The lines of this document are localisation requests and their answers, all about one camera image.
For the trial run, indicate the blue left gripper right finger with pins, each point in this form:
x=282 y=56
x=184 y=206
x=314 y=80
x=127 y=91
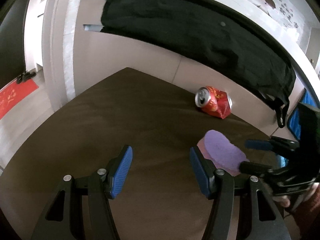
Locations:
x=204 y=170

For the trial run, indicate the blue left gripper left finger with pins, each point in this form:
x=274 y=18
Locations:
x=117 y=171

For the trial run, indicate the black refrigerator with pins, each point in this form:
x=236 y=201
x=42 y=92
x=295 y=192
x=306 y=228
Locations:
x=13 y=13

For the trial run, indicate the blue hanging towel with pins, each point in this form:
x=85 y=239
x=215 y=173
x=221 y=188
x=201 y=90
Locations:
x=293 y=120

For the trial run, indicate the black hanging bag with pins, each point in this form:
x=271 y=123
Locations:
x=196 y=30

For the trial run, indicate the red crushed drink can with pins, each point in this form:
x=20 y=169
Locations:
x=214 y=102

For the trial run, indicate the right hand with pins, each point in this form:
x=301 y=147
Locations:
x=292 y=201

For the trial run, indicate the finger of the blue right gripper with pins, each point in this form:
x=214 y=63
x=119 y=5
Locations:
x=254 y=169
x=263 y=145

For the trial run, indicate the red floor mat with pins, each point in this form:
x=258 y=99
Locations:
x=13 y=93

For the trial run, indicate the white kitchen counter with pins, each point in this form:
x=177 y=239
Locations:
x=245 y=10

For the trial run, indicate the purple pink sponge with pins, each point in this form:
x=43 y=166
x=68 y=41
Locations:
x=215 y=147

